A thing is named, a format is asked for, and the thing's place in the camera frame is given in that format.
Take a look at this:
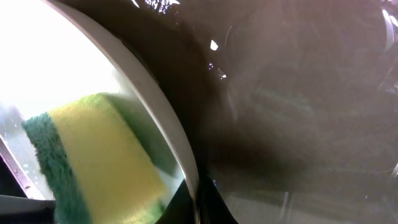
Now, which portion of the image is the green yellow sponge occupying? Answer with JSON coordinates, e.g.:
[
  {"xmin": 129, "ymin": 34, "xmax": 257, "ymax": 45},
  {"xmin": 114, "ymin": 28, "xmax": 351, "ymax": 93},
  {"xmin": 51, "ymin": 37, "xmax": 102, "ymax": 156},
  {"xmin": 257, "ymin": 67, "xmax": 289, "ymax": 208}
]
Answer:
[{"xmin": 22, "ymin": 93, "xmax": 167, "ymax": 223}]

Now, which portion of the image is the light blue plate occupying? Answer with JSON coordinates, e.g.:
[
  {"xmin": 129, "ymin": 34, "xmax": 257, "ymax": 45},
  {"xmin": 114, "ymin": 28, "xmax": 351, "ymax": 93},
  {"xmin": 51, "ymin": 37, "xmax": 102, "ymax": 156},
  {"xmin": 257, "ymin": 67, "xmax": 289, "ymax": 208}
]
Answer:
[{"xmin": 1, "ymin": 1, "xmax": 200, "ymax": 223}]

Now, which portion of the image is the large dark serving tray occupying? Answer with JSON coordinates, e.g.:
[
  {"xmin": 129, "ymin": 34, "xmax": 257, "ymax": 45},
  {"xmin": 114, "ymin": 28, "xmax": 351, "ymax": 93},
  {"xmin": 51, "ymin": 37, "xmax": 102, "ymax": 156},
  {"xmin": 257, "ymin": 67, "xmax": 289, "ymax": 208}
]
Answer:
[{"xmin": 58, "ymin": 0, "xmax": 398, "ymax": 224}]

